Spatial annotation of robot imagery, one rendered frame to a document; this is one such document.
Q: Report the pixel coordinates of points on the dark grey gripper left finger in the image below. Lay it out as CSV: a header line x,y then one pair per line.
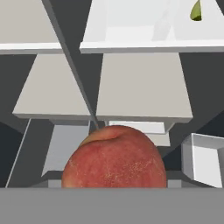
x,y
54,183

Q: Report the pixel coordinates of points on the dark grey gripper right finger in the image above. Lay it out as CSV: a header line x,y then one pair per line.
x,y
174,183

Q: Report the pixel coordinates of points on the red-orange peach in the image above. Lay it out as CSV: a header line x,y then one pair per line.
x,y
116,163

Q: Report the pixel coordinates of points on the white fridge door bin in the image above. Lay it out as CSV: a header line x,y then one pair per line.
x,y
204,160

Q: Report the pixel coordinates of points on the grey fridge drawer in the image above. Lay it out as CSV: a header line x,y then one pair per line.
x,y
64,145

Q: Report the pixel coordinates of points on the white fridge drawer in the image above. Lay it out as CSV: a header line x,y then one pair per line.
x,y
145,127

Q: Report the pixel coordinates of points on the pale grey fridge shelf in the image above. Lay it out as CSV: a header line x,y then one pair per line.
x,y
52,87
143,87

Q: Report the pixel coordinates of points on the grey fridge centre divider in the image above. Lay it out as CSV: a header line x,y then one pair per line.
x,y
75,70

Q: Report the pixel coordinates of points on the white fridge shelf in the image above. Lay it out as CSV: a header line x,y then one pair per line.
x,y
26,26
151,35

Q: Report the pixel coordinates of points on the yellow-green lemon wedge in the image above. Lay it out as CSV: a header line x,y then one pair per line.
x,y
196,12

